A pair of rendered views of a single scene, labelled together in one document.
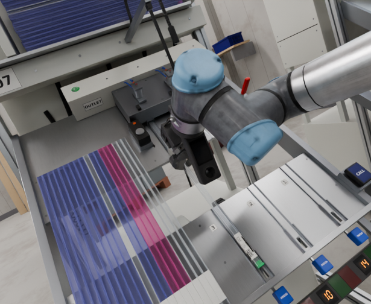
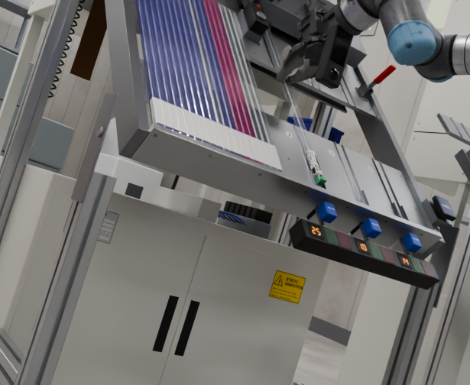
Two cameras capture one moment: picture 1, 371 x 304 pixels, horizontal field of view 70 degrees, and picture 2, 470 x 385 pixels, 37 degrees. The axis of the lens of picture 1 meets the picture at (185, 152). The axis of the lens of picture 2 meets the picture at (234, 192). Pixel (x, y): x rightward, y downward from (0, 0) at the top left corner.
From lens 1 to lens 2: 0.97 m
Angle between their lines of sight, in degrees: 21
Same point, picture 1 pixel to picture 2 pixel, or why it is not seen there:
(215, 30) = (302, 99)
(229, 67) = not seen: hidden behind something
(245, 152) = (406, 37)
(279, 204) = (357, 175)
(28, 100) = not seen: outside the picture
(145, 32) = not seen: outside the picture
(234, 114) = (415, 9)
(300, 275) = (277, 363)
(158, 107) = (286, 17)
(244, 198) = (328, 145)
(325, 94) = not seen: outside the picture
